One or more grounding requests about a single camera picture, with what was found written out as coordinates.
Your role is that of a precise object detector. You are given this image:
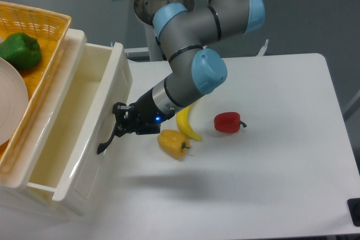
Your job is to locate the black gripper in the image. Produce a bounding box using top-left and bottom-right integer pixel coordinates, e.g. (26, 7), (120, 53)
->
(112, 91), (175, 137)

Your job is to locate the white top drawer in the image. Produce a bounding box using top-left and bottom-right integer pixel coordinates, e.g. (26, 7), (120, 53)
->
(26, 43), (132, 216)

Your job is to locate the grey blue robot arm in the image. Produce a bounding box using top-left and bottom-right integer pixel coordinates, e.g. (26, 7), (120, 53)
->
(112, 0), (265, 137)

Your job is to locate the white drawer cabinet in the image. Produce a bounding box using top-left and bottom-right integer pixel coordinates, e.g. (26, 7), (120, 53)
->
(1, 29), (132, 219)

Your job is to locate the yellow bell pepper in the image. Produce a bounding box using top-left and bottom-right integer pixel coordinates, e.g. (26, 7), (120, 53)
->
(157, 129), (191, 160)

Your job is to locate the yellow banana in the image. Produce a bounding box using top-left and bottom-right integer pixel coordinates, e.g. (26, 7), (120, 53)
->
(176, 105), (203, 142)

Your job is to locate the red bell pepper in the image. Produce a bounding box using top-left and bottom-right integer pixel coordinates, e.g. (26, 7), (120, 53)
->
(214, 112), (247, 134)

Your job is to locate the white plate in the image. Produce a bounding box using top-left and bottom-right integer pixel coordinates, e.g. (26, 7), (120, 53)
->
(1, 58), (29, 144)

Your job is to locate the yellow woven basket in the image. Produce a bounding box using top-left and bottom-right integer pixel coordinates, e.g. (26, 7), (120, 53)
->
(1, 2), (71, 165)

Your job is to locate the green bell pepper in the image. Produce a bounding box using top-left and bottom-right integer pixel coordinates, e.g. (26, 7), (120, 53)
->
(1, 33), (42, 71)

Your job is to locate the black device at table edge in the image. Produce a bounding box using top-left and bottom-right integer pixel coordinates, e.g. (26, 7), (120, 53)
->
(347, 198), (360, 227)

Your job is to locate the black top drawer handle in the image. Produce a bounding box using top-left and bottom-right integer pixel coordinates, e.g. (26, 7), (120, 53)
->
(96, 123), (118, 155)

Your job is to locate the white table clamp bracket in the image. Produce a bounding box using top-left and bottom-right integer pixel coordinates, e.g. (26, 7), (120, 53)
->
(257, 39), (269, 56)

